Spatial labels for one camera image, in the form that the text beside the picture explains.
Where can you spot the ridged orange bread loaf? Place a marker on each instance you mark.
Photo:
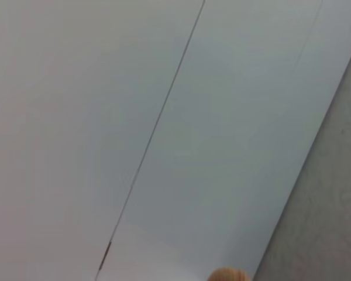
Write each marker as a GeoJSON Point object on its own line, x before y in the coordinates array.
{"type": "Point", "coordinates": [228, 275]}

